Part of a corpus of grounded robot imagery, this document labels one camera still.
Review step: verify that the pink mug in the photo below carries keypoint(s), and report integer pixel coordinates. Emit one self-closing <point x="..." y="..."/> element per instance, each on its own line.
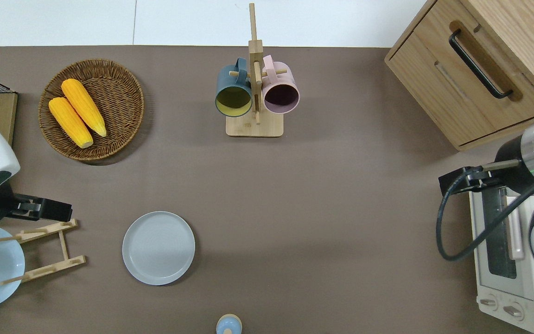
<point x="285" y="79"/>

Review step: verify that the white toaster oven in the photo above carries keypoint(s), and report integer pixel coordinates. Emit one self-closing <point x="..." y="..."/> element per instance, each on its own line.
<point x="494" y="278"/>

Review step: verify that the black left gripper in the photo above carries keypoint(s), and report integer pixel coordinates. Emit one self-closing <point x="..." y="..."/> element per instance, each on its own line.
<point x="56" y="209"/>

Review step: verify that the round wicker basket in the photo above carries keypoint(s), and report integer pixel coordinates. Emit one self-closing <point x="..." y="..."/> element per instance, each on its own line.
<point x="118" y="93"/>

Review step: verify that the wooden drawer cabinet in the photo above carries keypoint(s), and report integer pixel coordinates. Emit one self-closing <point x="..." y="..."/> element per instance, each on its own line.
<point x="434" y="69"/>

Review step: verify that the wooden plate rack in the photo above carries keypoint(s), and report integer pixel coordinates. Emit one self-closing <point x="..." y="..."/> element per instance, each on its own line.
<point x="54" y="266"/>

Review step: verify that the yellow corn cob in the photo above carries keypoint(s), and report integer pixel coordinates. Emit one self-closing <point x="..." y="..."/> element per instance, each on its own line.
<point x="70" y="122"/>
<point x="84" y="106"/>

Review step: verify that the gray round plate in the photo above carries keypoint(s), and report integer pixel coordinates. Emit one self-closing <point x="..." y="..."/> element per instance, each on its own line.
<point x="158" y="248"/>

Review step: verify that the white oven knob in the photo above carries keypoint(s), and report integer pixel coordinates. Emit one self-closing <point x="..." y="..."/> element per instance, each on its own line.
<point x="488" y="302"/>
<point x="512" y="311"/>

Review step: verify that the dark teal mug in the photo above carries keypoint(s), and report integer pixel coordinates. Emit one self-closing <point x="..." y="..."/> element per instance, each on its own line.
<point x="227" y="81"/>

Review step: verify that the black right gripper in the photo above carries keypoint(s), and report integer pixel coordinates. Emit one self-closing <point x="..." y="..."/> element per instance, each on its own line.
<point x="450" y="181"/>

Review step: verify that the wooden mug tree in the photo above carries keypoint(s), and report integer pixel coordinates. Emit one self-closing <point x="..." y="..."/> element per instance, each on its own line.
<point x="254" y="127"/>

